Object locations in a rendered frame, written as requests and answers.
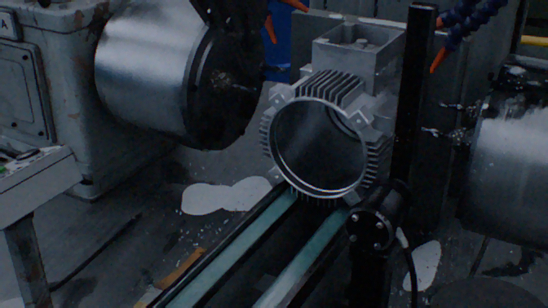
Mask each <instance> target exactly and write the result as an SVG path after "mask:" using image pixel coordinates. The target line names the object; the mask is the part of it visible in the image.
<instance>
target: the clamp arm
mask: <svg viewBox="0 0 548 308"><path fill-rule="evenodd" d="M438 8H439V6H438V4H436V3H430V2H419V1H413V2H411V3H410V4H409V9H408V15H407V23H406V30H405V37H404V49H403V56H402V64H401V71H400V84H399V90H398V98H397V105H396V118H395V124H394V132H393V139H392V146H391V159H390V166H389V174H388V178H393V179H395V180H397V181H399V182H401V183H403V184H404V185H405V186H406V187H407V188H408V189H409V191H411V193H413V182H414V177H415V170H416V164H417V158H418V149H419V143H420V137H421V130H422V120H423V114H424V108H425V103H426V92H427V86H428V81H429V75H430V69H431V59H432V52H433V46H434V40H435V31H436V25H437V19H438V18H437V14H438Z"/></svg>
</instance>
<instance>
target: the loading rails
mask: <svg viewBox="0 0 548 308"><path fill-rule="evenodd" d="M352 207H353V206H352ZM352 207H349V206H348V204H346V203H343V201H341V203H340V204H339V205H338V206H337V207H336V208H334V204H333V205H332V206H331V207H330V208H329V203H328V204H327V205H326V206H325V207H324V208H323V202H322V204H321V205H320V206H319V207H318V206H317V202H316V203H315V204H314V205H312V199H311V201H310V202H309V203H307V197H306V198H305V199H304V200H302V194H301V195H299V196H298V197H296V191H295V192H294V193H293V194H291V186H290V185H289V183H288V182H287V181H286V180H285V181H283V182H282V183H280V184H277V185H275V186H274V188H273V189H271V190H270V191H268V192H267V193H266V194H265V195H264V196H263V197H262V198H261V199H260V201H259V202H258V203H257V204H256V205H254V206H253V207H252V208H251V209H250V210H249V211H248V212H247V213H246V214H245V215H244V216H243V217H242V218H240V219H238V220H237V221H236V222H235V223H234V224H233V225H232V226H231V227H230V228H229V229H228V230H227V231H225V232H224V234H223V235H222V236H221V237H220V238H219V239H218V240H217V241H216V242H215V243H214V244H212V245H211V246H210V247H209V248H208V249H207V250H206V251H205V252H204V253H203V254H202V255H201V256H200V257H198V258H197V259H196V260H195V261H194V262H193V263H192V264H191V265H190V266H189V267H188V268H187V269H185V270H184V271H183V272H182V274H181V275H180V276H179V277H178V278H177V279H176V280H175V281H174V282H173V283H171V284H170V285H169V286H168V287H167V288H166V289H164V290H163V291H162V292H161V293H160V294H159V295H157V296H156V297H155V298H154V299H153V300H152V301H151V302H150V303H149V304H148V305H147V306H146V307H145V308H348V305H349V296H350V287H348V286H349V284H350V283H351V270H352V261H350V260H349V259H348V252H349V244H350V243H351V241H350V239H349V237H348V236H347V233H346V230H345V226H344V221H345V217H346V216H347V214H348V213H349V211H350V210H351V209H352Z"/></svg>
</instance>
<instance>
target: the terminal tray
mask: <svg viewBox="0 0 548 308"><path fill-rule="evenodd" d="M347 23H352V24H347ZM393 31H397V32H398V33H393ZM322 39H324V40H326V41H325V42H322V41H321V40H322ZM403 45H404V31H400V30H394V29H385V28H379V26H374V25H369V24H360V23H355V22H350V21H345V22H343V23H342V24H340V25H338V26H336V27H335V28H333V29H331V30H330V31H328V32H327V33H324V34H323V35H321V36H320V37H319V38H317V39H316V40H315V41H313V42H312V74H313V73H315V72H317V71H318V70H320V71H322V70H324V69H325V71H328V70H329V69H330V68H331V72H333V71H334V70H335V69H337V70H338V73H339V72H340V71H341V70H343V72H342V73H343V75H344V74H345V73H347V71H348V77H350V76H351V75H352V74H354V80H355V79H357V78H358V77H360V83H361V82H362V81H363V80H365V92H367V93H368V94H369V95H371V96H372V97H375V98H377V97H378V94H379V95H380V94H381V92H383V88H384V89H386V88H387V86H389V83H390V84H391V83H392V81H395V78H396V79H397V76H398V72H399V71H400V69H401V61H402V55H403V54H402V51H403ZM369 48H374V50H373V51H371V50H369Z"/></svg>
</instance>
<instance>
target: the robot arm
mask: <svg viewBox="0 0 548 308"><path fill-rule="evenodd" d="M188 1H189V2H190V3H191V5H192V7H193V8H194V10H195V11H196V12H197V14H198V15H199V16H200V18H201V19H202V20H203V21H204V22H205V24H206V25H208V26H210V27H212V26H213V25H216V26H218V28H219V30H220V31H221V32H223V33H224V35H225V38H226V40H227V42H228V45H229V46H230V47H231V48H232V49H233V51H234V53H235V56H236V58H237V61H239V63H240V65H241V68H242V71H243V73H247V74H251V75H254V74H255V72H256V71H257V69H258V67H259V65H260V64H261V63H262V61H263V55H262V53H261V50H260V48H259V46H260V43H261V42H260V39H259V36H258V34H259V31H260V30H261V28H262V27H263V25H264V24H265V22H266V20H267V1H266V0H188ZM209 9H210V13H208V10H209Z"/></svg>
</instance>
